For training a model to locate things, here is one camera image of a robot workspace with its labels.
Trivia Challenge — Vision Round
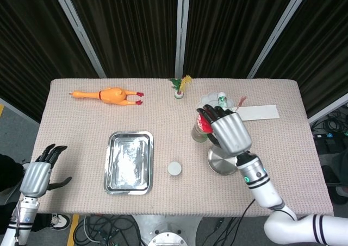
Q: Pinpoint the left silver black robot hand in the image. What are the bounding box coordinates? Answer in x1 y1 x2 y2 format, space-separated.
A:
19 144 73 198

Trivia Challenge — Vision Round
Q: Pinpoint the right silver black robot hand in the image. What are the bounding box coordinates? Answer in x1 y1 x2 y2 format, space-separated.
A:
196 104 253 157

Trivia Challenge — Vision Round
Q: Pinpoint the small white plastic jar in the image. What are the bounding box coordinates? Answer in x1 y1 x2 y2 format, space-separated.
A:
167 161 182 176

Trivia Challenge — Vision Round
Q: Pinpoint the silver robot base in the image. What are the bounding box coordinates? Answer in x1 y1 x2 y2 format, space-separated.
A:
132 215 202 246

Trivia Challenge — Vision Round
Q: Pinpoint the black trouser leg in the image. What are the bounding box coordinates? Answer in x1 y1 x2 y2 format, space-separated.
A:
0 153 25 194

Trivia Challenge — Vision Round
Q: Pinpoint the round steel plate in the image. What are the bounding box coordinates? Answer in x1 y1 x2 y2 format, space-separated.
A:
207 145 240 176

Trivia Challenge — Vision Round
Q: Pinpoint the white green small bottle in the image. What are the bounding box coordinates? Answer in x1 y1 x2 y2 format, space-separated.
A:
217 91 228 110

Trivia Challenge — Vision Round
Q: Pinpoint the white bookmark with red tassel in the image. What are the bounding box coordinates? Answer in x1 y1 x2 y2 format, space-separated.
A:
233 95 281 121

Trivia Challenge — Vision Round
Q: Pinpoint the white flower paint palette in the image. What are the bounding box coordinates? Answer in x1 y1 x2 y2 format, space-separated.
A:
200 92 235 113

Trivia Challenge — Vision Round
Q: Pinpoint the white black sneaker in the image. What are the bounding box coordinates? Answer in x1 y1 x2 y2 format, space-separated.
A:
48 213 72 231

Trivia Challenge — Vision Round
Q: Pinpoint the beige woven tablecloth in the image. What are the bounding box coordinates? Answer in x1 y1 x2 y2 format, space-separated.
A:
20 78 335 220

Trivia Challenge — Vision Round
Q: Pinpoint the green yellow feather shuttlecock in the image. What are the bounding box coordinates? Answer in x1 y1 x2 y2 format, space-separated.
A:
167 75 192 100

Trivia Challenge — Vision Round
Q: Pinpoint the rectangular steel tray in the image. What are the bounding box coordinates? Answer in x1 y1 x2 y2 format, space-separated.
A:
103 131 154 195

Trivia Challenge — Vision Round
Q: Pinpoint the black power strip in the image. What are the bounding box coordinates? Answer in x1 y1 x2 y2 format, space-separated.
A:
312 131 348 141

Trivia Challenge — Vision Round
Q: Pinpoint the black pleated curtain panel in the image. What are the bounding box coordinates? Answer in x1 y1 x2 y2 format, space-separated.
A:
183 0 300 79
254 0 348 118
0 0 99 123
64 0 181 79

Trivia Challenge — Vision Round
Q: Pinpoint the orange rubber chicken toy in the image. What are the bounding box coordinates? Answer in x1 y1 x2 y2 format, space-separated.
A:
69 87 144 106

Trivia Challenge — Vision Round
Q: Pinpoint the black floor cable tangle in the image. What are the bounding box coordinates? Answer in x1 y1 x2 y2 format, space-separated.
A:
72 215 144 246
311 107 348 156

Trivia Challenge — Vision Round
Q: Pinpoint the grey metal divider post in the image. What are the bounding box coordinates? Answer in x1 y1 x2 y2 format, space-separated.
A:
174 0 191 79
246 0 313 79
50 0 107 79

